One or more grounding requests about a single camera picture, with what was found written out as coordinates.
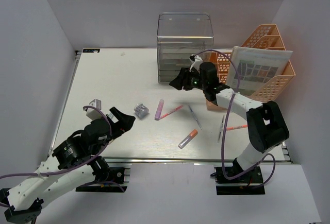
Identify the mesh document pouch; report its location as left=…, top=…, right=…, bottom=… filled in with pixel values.
left=226, top=46, right=293, bottom=96

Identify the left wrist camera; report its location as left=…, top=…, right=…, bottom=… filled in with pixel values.
left=83, top=99, right=102, bottom=120

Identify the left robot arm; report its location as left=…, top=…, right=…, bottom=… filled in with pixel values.
left=1, top=107, right=136, bottom=223

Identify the orange plastic file organizer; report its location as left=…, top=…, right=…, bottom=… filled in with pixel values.
left=209, top=24, right=295, bottom=102

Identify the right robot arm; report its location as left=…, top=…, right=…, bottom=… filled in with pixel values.
left=169, top=62, right=289, bottom=182

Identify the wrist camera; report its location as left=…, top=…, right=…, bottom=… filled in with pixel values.
left=83, top=99, right=102, bottom=120
left=189, top=55, right=203, bottom=68

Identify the black label sticker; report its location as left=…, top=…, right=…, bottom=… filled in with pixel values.
left=82, top=48, right=100, bottom=53

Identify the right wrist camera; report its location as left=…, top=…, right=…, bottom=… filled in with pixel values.
left=189, top=55, right=203, bottom=68

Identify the clear acrylic drawer cabinet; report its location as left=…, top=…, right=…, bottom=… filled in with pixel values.
left=157, top=12, right=214, bottom=83

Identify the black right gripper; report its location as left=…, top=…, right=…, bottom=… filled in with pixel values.
left=170, top=67, right=207, bottom=91

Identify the orange capped marker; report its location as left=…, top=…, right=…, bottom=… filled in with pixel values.
left=178, top=129, right=198, bottom=149

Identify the red clear pen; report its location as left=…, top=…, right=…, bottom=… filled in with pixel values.
left=160, top=105, right=183, bottom=119

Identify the purple highlighter marker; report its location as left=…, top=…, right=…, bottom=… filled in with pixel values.
left=154, top=99, right=164, bottom=120

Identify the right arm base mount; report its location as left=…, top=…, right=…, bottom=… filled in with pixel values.
left=210, top=167, right=265, bottom=196

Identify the red pen near organizer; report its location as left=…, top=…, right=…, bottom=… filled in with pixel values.
left=223, top=125, right=248, bottom=131

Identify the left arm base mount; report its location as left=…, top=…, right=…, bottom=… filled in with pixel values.
left=75, top=167, right=130, bottom=193

